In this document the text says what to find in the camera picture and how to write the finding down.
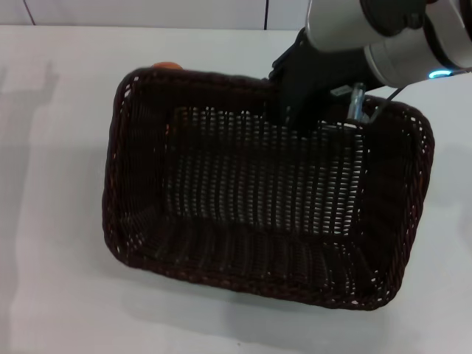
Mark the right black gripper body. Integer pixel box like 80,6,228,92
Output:
268,27,383,98

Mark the orange striped sliced bread toy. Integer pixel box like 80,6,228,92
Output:
151,60,184,72

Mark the dark brown woven basket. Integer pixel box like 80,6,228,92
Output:
101,66,436,313

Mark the clear plastic bracket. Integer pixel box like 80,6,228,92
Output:
345,83,367,127

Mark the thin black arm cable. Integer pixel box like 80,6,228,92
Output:
370,68,472,121

